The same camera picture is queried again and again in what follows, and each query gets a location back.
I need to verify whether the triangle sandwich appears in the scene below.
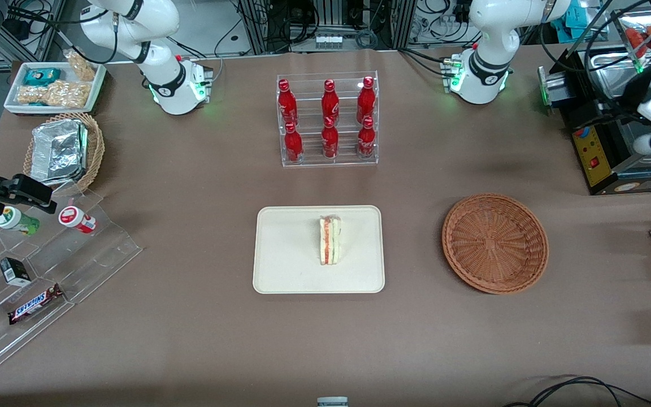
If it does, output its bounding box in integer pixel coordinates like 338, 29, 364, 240
319, 215, 344, 266

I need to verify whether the oval light wicker basket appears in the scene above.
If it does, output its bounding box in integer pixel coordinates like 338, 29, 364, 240
23, 112, 105, 194

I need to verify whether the white snack tray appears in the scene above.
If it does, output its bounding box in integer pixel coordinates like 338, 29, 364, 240
5, 61, 107, 116

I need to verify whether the round brown wicker basket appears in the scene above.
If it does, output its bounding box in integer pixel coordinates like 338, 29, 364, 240
442, 193, 549, 295

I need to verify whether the cream rectangular serving tray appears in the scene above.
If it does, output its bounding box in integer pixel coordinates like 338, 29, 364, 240
253, 205, 385, 295

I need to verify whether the green capped small bottle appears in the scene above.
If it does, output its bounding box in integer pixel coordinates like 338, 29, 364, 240
0, 206, 41, 236

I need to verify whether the aluminium foil container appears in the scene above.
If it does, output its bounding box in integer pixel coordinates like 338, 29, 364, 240
31, 119, 88, 186

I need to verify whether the red and white small bottle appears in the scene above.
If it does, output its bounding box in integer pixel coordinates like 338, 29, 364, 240
58, 206, 97, 234

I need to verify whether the black food warmer display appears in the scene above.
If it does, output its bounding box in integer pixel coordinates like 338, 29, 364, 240
537, 8, 651, 196

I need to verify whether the small black box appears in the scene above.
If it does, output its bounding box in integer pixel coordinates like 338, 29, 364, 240
0, 257, 32, 287

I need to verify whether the clear acrylic stepped shelf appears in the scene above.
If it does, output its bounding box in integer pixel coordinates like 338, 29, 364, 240
0, 189, 144, 382

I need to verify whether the steel food pan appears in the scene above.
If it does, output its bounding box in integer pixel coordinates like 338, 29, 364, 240
577, 46, 643, 102

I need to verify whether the large clear peanut snack bag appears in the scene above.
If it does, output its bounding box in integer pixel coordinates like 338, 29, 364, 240
16, 80, 90, 109

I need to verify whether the red food in warmer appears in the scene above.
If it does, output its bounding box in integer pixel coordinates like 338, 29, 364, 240
625, 23, 651, 57

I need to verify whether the Snickers chocolate bar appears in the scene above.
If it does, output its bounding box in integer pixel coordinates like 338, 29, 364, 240
8, 284, 65, 326

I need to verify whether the green snack packet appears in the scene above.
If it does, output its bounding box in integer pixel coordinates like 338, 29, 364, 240
23, 68, 62, 86

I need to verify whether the small clear peanut snack bag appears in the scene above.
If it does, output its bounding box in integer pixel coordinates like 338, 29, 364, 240
64, 50, 97, 81

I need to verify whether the teal box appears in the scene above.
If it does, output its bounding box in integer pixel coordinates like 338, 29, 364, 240
566, 0, 609, 41

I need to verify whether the red soda bottle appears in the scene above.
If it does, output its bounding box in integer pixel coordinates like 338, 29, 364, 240
358, 116, 376, 159
284, 122, 303, 163
357, 76, 375, 122
278, 79, 298, 126
322, 116, 339, 159
322, 79, 340, 122

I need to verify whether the clear acrylic bottle rack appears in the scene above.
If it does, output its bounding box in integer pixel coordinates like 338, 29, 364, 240
276, 71, 379, 167

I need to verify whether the black floor cable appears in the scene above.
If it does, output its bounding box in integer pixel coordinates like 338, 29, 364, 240
504, 376, 651, 407

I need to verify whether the aluminium frame rack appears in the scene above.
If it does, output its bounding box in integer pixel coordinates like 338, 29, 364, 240
235, 0, 416, 54

